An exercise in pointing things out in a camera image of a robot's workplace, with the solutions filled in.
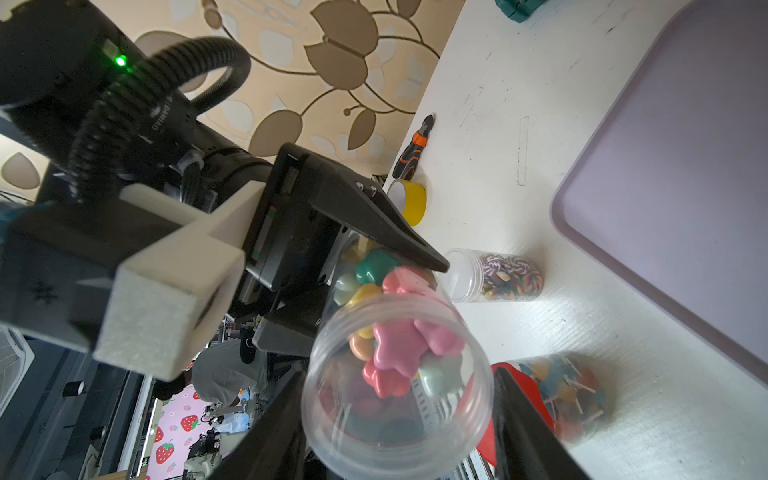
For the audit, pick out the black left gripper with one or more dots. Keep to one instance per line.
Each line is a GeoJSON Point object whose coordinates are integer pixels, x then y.
{"type": "Point", "coordinates": [308, 201]}

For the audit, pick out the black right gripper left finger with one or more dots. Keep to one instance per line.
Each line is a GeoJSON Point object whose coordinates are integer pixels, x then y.
{"type": "Point", "coordinates": [275, 448]}

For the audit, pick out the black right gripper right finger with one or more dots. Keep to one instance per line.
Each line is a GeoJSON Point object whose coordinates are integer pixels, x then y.
{"type": "Point", "coordinates": [525, 446]}

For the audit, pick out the clear jar of star candies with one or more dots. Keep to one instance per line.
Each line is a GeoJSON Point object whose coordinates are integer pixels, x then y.
{"type": "Point", "coordinates": [397, 386]}

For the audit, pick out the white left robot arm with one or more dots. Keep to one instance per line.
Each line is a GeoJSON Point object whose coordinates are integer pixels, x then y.
{"type": "Point", "coordinates": [108, 116]}

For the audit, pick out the red lidded clear jar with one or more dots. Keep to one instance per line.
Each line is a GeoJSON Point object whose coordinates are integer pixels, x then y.
{"type": "Point", "coordinates": [568, 390]}

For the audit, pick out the open clear jar of candies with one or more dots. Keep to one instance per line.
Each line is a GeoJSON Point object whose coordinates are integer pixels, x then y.
{"type": "Point", "coordinates": [476, 276]}

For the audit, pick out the yellow tape roll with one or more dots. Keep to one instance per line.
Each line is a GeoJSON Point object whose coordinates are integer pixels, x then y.
{"type": "Point", "coordinates": [410, 199]}

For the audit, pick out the orange black pliers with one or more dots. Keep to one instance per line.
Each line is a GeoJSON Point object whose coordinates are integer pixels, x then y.
{"type": "Point", "coordinates": [406, 165]}

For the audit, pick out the lilac plastic tray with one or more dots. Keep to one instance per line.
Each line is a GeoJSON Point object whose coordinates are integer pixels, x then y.
{"type": "Point", "coordinates": [670, 192]}

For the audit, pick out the green plastic block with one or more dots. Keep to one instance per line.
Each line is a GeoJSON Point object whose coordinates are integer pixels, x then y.
{"type": "Point", "coordinates": [519, 10]}

